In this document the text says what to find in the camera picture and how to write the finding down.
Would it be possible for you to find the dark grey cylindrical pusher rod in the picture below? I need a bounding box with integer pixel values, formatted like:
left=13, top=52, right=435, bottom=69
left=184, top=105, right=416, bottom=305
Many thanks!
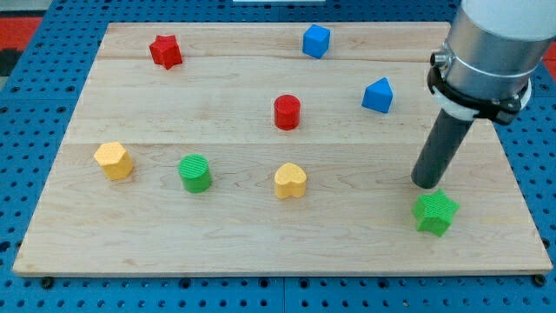
left=411, top=110, right=473, bottom=189

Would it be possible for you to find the black white tool flange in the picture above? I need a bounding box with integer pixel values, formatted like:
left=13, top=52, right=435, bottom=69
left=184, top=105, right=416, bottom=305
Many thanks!
left=427, top=67, right=532, bottom=125

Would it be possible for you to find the green star block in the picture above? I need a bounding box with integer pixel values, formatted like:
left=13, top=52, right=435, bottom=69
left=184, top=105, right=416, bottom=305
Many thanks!
left=412, top=189, right=460, bottom=237

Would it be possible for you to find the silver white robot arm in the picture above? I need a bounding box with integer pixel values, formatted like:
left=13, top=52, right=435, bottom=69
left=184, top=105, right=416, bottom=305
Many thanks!
left=411, top=0, right=555, bottom=189

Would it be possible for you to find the yellow heart block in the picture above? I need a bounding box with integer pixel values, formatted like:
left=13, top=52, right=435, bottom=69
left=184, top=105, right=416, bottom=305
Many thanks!
left=274, top=163, right=308, bottom=199

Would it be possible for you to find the red star block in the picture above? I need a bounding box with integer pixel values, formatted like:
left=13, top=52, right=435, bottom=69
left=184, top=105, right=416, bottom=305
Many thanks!
left=149, top=35, right=183, bottom=70

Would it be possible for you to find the blue pentagon prism block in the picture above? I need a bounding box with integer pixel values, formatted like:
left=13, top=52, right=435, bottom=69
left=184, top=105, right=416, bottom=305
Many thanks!
left=361, top=77, right=394, bottom=113

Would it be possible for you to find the blue cube block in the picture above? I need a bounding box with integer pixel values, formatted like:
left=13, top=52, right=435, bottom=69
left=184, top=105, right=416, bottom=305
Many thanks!
left=302, top=24, right=331, bottom=59

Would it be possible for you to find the red cylinder block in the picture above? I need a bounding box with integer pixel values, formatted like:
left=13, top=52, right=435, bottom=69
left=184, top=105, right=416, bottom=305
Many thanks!
left=274, top=95, right=301, bottom=130

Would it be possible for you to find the light wooden board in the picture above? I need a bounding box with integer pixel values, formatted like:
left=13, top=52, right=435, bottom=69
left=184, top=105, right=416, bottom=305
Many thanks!
left=13, top=23, right=553, bottom=277

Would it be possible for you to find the green cylinder block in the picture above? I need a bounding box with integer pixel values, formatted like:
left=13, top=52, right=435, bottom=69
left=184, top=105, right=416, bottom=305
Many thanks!
left=178, top=154, right=212, bottom=193

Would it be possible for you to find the yellow hexagon block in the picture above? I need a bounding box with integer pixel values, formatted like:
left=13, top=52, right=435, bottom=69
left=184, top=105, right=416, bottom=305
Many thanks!
left=94, top=142, right=134, bottom=180

